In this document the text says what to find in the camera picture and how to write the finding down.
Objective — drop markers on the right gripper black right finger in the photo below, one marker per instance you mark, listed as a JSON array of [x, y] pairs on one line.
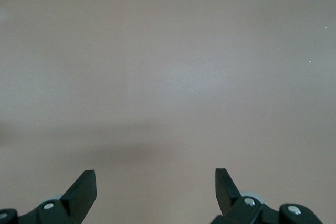
[[228, 197]]

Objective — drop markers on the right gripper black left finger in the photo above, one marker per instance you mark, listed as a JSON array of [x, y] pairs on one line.
[[76, 200]]

